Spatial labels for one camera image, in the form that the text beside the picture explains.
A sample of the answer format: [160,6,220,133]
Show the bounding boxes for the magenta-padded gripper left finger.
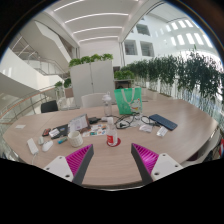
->
[43,143,95,187]

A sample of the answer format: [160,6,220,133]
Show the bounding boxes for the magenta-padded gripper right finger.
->
[130,142,184,186]

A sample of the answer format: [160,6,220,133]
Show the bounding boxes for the clear red-labelled water bottle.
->
[106,116,119,147]

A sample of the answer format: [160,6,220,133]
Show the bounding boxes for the white computer mouse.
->
[41,139,54,153]

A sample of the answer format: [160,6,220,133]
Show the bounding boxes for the white plastic packet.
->
[155,125,169,138]

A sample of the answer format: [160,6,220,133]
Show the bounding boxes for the white grid-patterned mug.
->
[67,130,84,148]

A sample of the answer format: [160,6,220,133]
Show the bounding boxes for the black wallet with white card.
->
[48,123,70,140]

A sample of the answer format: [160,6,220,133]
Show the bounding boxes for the small red and black case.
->
[41,127,52,137]

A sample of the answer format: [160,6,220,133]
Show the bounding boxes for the white tissue packet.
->
[138,123,154,134]

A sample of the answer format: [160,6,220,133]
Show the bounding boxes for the dark blue keyboard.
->
[148,113,179,132]

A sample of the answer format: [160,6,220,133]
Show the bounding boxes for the flat round red coaster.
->
[106,137,122,148]

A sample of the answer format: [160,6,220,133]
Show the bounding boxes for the colourful sticker sheet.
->
[81,123,108,138]

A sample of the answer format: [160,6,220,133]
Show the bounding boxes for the flat black power bank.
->
[88,116,102,125]

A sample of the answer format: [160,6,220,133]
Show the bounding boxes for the black chair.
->
[40,99,60,114]

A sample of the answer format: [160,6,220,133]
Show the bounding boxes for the green tote bag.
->
[113,86,144,116]

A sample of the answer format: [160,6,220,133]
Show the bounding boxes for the clear white-lidded shaker bottle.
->
[101,91,113,118]

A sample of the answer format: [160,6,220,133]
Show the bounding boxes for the brown planter with green plants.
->
[54,77,74,99]
[114,69,136,89]

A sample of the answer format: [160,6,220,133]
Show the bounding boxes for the white cabinet topped with plants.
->
[68,53,116,108]

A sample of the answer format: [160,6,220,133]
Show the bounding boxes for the row of green plants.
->
[120,49,224,114]

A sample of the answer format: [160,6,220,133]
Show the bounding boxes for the ceiling light strips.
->
[53,0,139,44]

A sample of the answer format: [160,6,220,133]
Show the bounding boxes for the tangle of black cables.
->
[113,113,154,130]

